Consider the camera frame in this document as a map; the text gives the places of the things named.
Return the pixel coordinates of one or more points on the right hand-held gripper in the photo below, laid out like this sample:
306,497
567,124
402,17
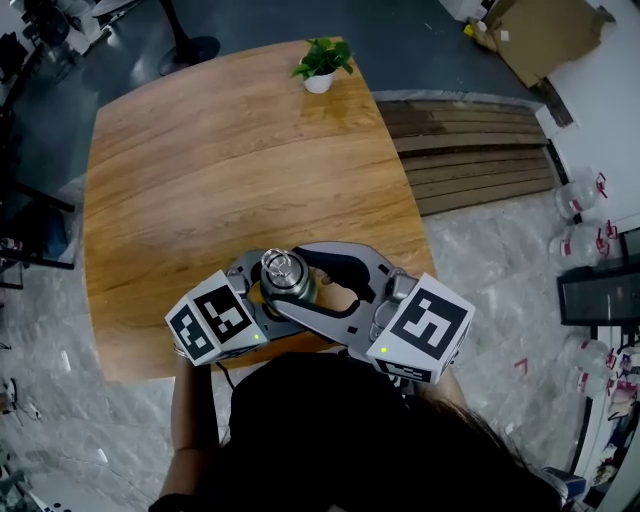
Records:
425,325

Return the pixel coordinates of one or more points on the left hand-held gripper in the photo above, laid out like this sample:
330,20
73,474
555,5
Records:
215,315

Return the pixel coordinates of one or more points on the silver bottle lid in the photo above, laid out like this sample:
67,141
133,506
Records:
287,281

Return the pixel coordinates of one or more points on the green metal bottle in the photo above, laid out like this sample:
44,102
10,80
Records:
311,293

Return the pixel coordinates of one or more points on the person's left forearm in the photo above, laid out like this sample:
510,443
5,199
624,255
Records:
192,415

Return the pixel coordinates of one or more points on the person's right forearm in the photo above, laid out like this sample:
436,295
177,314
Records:
452,387

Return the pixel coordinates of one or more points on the person's black top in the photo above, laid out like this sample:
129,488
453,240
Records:
320,435

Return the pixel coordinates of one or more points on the dark wooden slat platform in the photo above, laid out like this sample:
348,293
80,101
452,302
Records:
475,165

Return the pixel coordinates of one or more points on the green plant in white pot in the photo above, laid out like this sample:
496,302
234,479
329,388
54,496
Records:
318,82

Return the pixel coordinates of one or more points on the clear plastic water jug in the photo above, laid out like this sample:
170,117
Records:
575,245
577,197
587,381
587,350

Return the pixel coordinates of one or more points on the black metal rack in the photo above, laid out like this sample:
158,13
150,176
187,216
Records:
35,200

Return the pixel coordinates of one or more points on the black monitor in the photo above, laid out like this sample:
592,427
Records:
632,245

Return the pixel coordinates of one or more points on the flattened brown cardboard box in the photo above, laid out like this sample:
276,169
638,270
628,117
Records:
545,37

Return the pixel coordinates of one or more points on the black office chair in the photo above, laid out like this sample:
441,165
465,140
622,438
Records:
55,27

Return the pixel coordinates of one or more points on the black pedestal side table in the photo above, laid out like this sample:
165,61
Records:
190,52

